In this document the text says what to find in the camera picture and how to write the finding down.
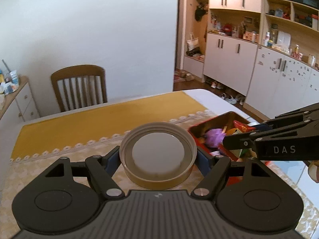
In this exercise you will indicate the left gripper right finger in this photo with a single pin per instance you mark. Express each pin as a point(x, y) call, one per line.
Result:
point(215, 175)

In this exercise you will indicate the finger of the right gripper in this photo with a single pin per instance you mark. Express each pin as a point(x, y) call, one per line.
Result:
point(245, 140)
point(289, 123)

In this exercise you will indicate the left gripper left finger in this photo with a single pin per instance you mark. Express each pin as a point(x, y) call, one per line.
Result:
point(100, 172)

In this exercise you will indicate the gold round lid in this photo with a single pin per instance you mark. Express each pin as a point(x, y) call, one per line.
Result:
point(158, 155)

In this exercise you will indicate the small red item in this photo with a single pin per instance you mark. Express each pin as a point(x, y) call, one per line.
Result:
point(244, 128)

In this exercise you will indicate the right hand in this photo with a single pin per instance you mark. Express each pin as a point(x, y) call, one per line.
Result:
point(313, 171)

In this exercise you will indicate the purple spiky toy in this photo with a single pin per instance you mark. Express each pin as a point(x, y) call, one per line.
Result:
point(214, 137)

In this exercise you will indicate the red tin box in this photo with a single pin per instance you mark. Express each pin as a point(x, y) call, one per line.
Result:
point(225, 122)

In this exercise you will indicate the yellow table runner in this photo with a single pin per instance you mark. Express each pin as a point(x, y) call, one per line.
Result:
point(61, 134)

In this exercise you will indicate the wooden chair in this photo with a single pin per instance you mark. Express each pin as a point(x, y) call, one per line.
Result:
point(79, 86)

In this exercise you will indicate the beige patterned table mat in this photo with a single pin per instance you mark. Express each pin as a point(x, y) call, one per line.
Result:
point(59, 203)

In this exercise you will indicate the white drawer sideboard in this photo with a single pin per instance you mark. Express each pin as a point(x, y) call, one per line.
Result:
point(20, 105)

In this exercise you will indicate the white wall cabinet unit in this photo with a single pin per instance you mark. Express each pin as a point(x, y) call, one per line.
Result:
point(265, 50)

